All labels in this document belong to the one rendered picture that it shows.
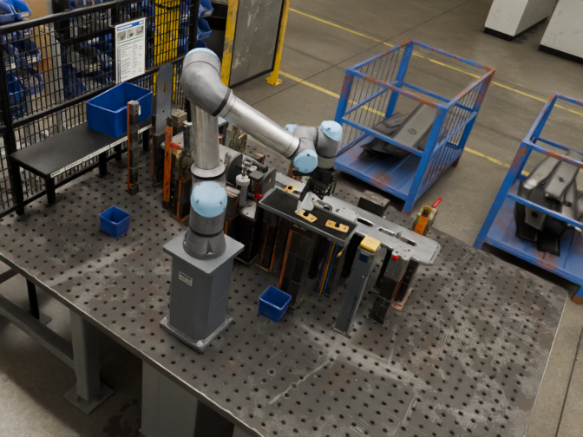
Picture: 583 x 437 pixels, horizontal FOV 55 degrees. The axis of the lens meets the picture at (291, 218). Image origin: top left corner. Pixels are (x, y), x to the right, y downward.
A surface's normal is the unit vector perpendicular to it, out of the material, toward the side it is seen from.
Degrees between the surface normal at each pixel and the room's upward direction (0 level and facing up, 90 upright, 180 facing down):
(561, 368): 0
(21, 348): 0
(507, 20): 90
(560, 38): 90
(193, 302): 90
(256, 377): 0
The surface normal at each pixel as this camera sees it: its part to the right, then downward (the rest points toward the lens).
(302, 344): 0.17, -0.79
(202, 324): 0.18, 0.63
